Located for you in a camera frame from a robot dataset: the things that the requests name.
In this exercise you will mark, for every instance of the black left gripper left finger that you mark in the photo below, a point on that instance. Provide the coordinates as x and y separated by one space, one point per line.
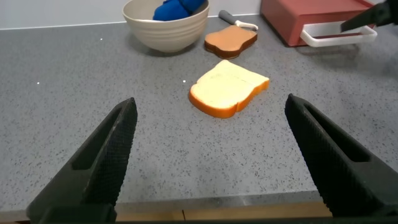
102 161

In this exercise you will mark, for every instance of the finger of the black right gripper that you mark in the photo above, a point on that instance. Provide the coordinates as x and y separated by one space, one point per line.
367 17

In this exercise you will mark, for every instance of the brown toast slice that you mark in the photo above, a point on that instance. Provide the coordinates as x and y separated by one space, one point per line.
230 40

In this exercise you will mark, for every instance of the beige ribbed bowl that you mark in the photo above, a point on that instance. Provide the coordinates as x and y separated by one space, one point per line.
164 34

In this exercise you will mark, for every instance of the white bread slice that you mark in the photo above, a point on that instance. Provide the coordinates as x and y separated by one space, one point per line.
225 90

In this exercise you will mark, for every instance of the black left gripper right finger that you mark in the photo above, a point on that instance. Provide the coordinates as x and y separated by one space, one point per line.
342 161

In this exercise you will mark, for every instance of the blue cloth toy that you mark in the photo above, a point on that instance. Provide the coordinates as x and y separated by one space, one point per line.
174 9

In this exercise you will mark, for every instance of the red drawer housing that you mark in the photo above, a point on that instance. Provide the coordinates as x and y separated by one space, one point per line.
295 11

